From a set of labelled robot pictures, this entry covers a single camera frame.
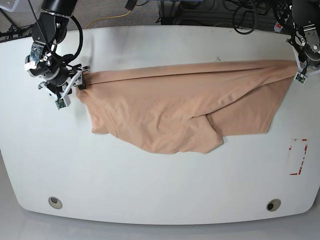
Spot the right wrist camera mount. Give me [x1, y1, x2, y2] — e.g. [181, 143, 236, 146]
[38, 70, 86, 110]

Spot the table cable grommet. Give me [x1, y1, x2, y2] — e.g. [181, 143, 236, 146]
[48, 196, 63, 210]
[266, 199, 281, 212]

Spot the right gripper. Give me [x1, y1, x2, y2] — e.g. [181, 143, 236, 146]
[40, 65, 90, 94]

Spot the peach T-shirt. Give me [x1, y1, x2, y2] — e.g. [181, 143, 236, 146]
[76, 60, 297, 154]

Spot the right table cable grommet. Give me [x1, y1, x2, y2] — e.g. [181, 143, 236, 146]
[266, 199, 281, 212]

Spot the left table cable grommet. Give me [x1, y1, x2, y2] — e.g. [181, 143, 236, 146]
[48, 196, 63, 210]

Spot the yellow cable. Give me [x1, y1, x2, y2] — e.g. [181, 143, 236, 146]
[85, 7, 132, 30]

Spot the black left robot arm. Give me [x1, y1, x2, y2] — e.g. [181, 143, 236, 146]
[288, 0, 320, 83]

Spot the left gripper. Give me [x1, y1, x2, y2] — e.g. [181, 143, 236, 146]
[298, 53, 320, 75]

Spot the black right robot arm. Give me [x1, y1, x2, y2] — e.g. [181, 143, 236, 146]
[24, 0, 90, 97]

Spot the white power strip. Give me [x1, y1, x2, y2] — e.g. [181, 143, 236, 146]
[273, 21, 283, 33]

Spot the red tape rectangle marking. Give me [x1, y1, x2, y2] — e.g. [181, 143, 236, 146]
[286, 138, 308, 176]

